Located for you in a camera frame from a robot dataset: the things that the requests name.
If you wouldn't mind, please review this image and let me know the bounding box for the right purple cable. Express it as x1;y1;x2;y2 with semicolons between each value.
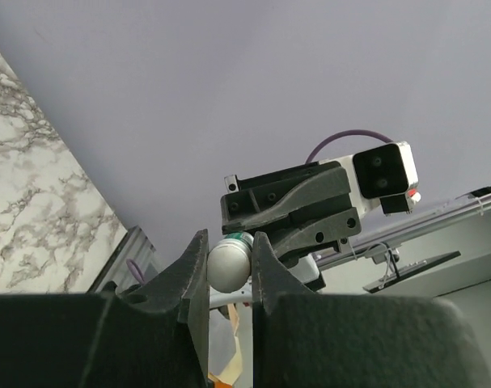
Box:
304;129;394;165

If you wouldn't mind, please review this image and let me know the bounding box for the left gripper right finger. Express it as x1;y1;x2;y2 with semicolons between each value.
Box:
251;230;491;388

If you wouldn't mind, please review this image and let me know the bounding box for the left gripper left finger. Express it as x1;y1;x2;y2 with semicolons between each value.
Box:
0;230;209;387

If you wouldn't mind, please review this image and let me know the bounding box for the brown paper envelope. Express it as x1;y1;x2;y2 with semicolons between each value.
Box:
209;304;243;387

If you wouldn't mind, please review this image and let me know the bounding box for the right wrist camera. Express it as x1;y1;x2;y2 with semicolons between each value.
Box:
336;141;421;219

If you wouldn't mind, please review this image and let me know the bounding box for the aluminium frame rail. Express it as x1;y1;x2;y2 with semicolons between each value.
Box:
316;186;491;270

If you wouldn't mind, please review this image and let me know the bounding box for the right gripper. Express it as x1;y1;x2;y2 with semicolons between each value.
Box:
221;160;362;267

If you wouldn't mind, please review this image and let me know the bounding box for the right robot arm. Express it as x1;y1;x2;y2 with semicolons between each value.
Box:
207;160;361;307

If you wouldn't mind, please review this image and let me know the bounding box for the green white glue stick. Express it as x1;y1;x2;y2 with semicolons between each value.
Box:
207;232;254;293

